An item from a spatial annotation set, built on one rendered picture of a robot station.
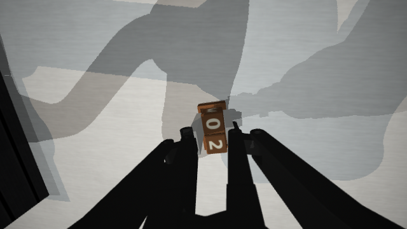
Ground brown wooden tray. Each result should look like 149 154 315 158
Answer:
197 101 226 150

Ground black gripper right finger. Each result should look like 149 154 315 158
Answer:
223 109 405 229

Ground brown calendar cube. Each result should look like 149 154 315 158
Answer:
204 132 228 154
201 107 225 135

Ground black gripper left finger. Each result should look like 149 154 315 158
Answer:
67 113 204 229

